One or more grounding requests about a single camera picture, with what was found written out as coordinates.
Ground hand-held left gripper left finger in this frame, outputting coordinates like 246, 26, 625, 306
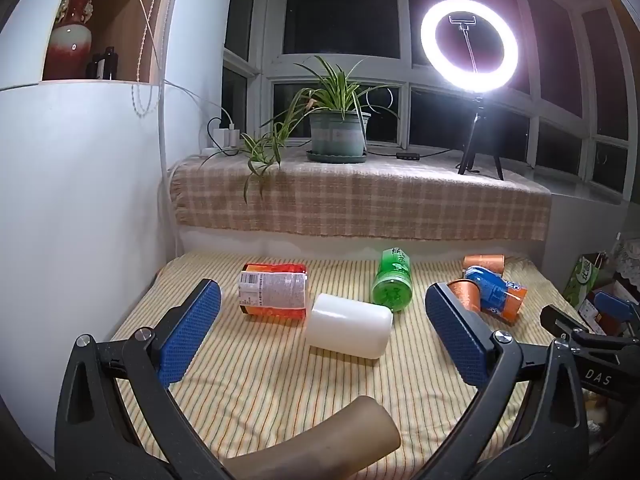
54, 278, 223, 480

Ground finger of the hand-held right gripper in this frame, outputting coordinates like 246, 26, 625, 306
540, 304, 640, 357
594, 290, 640, 335

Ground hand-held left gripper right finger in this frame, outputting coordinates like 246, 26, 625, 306
425, 282, 591, 480

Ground white plastic cup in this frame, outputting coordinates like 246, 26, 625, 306
305, 293, 394, 360

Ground copper coloured cup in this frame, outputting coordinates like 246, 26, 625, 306
446, 278, 482, 312

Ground orange paper cup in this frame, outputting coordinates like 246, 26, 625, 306
462, 254, 506, 276

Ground orange cardboard box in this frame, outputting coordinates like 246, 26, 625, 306
580, 280, 638, 337

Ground green paper bag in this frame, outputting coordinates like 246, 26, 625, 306
563, 252, 617, 312

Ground blue and orange bottle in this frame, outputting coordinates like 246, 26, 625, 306
465, 266, 528, 323

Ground green plastic bottle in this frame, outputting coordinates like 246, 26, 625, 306
371, 248, 415, 313

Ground yellow striped blanket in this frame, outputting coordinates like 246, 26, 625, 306
107, 251, 587, 480

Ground orange snack canister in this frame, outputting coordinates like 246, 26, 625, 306
237, 262, 308, 320

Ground plaid orange cloth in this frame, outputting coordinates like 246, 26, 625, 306
169, 152, 553, 242

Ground brown cardboard tube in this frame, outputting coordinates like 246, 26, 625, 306
222, 395, 402, 480

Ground green plant saucer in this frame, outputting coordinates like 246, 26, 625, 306
306, 149, 369, 164

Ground potted spider plant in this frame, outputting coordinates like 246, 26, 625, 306
200, 55, 402, 206

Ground small black bottle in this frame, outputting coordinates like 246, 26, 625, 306
86, 46, 119, 81

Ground white framed window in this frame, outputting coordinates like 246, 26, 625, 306
221, 0, 640, 207

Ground red and white vase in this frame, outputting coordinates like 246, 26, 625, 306
42, 0, 105, 81

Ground black cable with hub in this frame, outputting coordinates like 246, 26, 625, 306
366, 146, 465, 161

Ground white wall chargers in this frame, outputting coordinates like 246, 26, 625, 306
200, 109, 242, 157

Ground ring light on tripod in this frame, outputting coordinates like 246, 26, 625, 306
420, 0, 520, 182

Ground white hanging cable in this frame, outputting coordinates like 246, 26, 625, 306
118, 0, 181, 120

